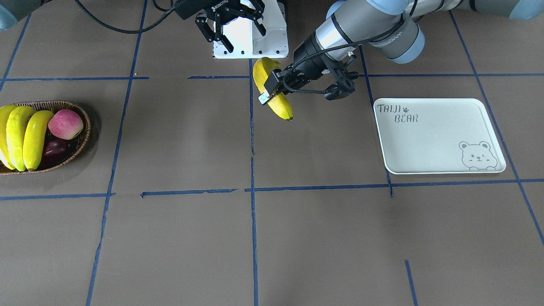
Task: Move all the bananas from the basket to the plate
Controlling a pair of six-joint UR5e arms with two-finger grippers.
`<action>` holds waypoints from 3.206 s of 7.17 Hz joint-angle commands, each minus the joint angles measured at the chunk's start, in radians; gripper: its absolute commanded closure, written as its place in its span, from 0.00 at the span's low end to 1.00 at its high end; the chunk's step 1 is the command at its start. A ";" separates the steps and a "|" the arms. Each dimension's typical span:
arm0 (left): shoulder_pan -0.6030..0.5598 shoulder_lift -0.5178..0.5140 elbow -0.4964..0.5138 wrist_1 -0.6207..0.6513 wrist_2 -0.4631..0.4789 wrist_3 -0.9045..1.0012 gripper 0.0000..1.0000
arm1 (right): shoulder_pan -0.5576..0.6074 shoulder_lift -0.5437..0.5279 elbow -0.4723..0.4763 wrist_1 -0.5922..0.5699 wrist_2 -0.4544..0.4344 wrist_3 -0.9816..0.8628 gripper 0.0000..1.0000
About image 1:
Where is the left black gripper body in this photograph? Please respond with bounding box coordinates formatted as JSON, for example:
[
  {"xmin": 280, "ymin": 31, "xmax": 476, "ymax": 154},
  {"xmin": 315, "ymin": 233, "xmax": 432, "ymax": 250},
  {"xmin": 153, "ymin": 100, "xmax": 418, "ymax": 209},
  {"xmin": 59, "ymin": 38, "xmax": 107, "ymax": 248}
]
[{"xmin": 292, "ymin": 33, "xmax": 359, "ymax": 92}]

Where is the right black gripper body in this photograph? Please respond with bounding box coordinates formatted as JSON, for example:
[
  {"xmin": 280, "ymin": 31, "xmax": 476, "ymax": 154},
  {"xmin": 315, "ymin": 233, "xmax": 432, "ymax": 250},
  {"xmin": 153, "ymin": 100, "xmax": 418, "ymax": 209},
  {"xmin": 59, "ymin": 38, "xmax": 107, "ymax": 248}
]
[{"xmin": 195, "ymin": 0, "xmax": 266, "ymax": 29}]

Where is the deep yellow banana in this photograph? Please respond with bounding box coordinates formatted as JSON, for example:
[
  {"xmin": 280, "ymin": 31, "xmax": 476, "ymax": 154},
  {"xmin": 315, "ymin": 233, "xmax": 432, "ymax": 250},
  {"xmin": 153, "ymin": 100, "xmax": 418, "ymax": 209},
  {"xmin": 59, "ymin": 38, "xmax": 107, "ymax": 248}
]
[{"xmin": 252, "ymin": 57, "xmax": 293, "ymax": 121}]

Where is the smooth yellow banana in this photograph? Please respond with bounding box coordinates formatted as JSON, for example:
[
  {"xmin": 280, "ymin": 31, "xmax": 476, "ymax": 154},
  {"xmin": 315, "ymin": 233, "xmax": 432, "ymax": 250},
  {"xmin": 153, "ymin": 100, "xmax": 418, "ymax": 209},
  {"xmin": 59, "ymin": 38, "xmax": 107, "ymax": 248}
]
[{"xmin": 22, "ymin": 110, "xmax": 54, "ymax": 171}]

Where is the yellow-green ridged banana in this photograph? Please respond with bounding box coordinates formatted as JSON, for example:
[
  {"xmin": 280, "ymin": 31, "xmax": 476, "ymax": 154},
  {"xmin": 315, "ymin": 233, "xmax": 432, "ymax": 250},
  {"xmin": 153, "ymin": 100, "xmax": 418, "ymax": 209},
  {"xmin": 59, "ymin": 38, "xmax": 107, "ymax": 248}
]
[{"xmin": 6, "ymin": 106, "xmax": 36, "ymax": 172}]

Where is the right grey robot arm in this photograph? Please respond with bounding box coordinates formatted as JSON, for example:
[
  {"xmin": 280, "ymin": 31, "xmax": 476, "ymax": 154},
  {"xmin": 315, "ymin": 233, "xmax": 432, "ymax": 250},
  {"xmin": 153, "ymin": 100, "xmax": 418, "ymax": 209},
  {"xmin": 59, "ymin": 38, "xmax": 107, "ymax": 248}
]
[{"xmin": 0, "ymin": 0, "xmax": 267, "ymax": 53}]

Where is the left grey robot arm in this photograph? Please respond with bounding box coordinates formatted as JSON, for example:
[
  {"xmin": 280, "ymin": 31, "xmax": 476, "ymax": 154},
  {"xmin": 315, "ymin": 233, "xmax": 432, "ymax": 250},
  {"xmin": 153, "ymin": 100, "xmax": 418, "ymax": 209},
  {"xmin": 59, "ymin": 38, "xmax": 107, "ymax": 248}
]
[{"xmin": 259, "ymin": 0, "xmax": 543, "ymax": 105}]

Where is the brown wicker basket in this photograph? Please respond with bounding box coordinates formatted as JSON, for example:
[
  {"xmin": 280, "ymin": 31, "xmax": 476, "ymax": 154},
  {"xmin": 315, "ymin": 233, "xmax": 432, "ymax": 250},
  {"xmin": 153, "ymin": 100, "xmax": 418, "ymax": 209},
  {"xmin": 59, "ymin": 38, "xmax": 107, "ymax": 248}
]
[{"xmin": 1, "ymin": 101, "xmax": 93, "ymax": 176}]

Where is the white bear tray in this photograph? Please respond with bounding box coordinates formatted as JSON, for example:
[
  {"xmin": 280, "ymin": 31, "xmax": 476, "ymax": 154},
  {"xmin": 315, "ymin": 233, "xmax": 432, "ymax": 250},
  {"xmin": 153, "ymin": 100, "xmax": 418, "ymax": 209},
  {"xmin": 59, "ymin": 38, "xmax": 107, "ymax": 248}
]
[{"xmin": 373, "ymin": 98, "xmax": 506, "ymax": 176}]

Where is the pink red apple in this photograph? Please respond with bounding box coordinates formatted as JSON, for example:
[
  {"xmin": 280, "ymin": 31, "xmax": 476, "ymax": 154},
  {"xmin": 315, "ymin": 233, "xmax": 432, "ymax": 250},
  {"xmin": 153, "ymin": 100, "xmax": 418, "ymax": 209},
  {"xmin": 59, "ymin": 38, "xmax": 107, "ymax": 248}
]
[{"xmin": 47, "ymin": 110, "xmax": 84, "ymax": 141}]

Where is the dark red apple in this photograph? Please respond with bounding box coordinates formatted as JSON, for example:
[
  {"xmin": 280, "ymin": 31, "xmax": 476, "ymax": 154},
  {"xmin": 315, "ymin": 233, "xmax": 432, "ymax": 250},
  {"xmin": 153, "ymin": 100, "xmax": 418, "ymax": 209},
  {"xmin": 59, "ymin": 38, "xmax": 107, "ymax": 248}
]
[{"xmin": 38, "ymin": 138, "xmax": 74, "ymax": 169}]

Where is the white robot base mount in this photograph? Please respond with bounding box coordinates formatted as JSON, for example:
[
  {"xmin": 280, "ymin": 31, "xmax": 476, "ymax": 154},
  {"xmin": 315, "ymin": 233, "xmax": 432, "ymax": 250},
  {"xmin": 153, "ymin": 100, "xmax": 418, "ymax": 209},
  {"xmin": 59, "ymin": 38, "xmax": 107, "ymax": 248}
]
[{"xmin": 212, "ymin": 0, "xmax": 289, "ymax": 59}]

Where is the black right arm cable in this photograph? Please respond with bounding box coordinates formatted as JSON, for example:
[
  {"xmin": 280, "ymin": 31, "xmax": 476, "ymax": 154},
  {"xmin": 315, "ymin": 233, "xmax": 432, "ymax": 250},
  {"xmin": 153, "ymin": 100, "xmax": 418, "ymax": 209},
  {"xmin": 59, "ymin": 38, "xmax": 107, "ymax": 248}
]
[{"xmin": 73, "ymin": 0, "xmax": 213, "ymax": 34}]

